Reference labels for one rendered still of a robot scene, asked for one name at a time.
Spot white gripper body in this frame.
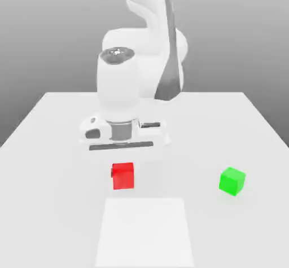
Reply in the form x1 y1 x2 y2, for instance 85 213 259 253
88 140 155 162

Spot small red cube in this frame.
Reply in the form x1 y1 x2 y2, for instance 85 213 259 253
110 162 135 191

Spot small green cube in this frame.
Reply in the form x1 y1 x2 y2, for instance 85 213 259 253
218 166 247 197

